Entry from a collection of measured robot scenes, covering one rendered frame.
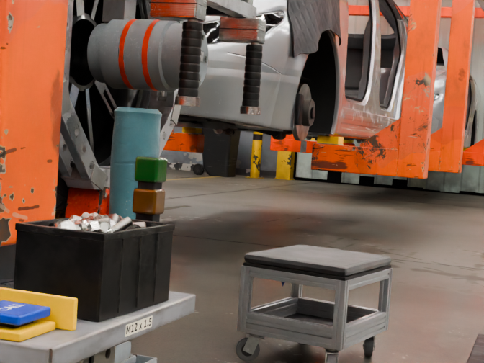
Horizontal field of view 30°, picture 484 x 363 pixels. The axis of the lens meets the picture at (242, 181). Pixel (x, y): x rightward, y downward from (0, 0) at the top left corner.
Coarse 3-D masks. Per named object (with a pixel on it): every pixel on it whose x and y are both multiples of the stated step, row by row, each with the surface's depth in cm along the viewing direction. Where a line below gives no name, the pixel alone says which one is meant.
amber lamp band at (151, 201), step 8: (136, 192) 141; (144, 192) 140; (152, 192) 140; (160, 192) 141; (136, 200) 141; (144, 200) 141; (152, 200) 140; (160, 200) 142; (136, 208) 141; (144, 208) 141; (152, 208) 140; (160, 208) 142
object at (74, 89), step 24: (96, 0) 188; (72, 24) 180; (96, 24) 189; (72, 48) 190; (72, 72) 189; (72, 96) 182; (96, 96) 194; (120, 96) 208; (96, 120) 206; (96, 144) 201
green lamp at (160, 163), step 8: (136, 160) 141; (144, 160) 140; (152, 160) 140; (160, 160) 141; (136, 168) 141; (144, 168) 140; (152, 168) 140; (160, 168) 141; (136, 176) 141; (144, 176) 140; (152, 176) 140; (160, 176) 141
